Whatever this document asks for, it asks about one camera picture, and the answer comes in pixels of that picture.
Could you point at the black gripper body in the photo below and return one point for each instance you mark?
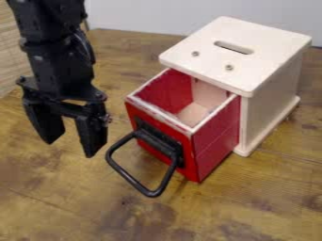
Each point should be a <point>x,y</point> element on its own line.
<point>71,104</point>

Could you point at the red wooden drawer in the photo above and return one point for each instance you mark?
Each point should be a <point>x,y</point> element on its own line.
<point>196,113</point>

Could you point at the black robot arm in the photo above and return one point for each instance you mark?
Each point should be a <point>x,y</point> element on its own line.
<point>59,90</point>

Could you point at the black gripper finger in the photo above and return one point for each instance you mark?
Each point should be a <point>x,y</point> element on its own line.
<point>93,130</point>
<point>46,122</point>

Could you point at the white wooden drawer cabinet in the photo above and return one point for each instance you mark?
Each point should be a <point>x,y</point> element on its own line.
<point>254,61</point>

